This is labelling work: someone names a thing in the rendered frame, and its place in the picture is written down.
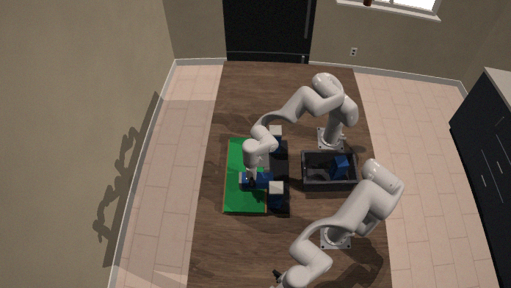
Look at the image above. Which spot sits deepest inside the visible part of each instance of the grey crate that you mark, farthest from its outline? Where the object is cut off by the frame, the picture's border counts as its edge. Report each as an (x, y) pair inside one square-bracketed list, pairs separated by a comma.
[(318, 162)]

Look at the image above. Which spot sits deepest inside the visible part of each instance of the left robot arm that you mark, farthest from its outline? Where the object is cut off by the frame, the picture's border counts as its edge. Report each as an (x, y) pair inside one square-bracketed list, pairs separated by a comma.
[(355, 214)]

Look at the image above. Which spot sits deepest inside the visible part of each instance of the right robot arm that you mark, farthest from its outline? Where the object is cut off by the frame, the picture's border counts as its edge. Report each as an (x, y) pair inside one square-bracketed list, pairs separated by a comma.
[(328, 96)]

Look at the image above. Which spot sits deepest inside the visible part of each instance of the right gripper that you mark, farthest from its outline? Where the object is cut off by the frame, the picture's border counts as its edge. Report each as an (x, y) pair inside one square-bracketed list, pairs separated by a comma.
[(251, 175)]

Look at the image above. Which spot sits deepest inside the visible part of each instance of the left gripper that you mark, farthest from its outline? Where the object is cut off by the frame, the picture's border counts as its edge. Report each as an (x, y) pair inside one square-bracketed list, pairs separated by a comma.
[(280, 278)]

